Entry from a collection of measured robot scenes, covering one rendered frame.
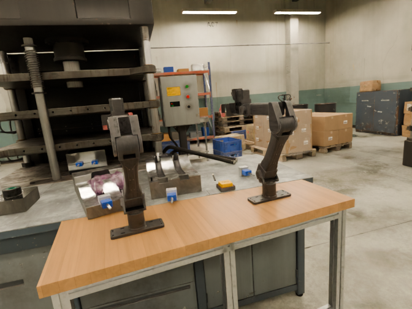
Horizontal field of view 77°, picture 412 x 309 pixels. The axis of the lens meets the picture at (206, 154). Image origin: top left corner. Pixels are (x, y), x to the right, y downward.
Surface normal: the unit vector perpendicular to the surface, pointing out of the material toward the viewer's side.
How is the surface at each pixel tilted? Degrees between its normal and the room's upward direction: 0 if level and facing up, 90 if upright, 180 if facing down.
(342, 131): 90
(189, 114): 90
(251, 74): 90
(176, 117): 90
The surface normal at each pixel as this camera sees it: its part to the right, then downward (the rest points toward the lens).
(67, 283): 0.36, 0.17
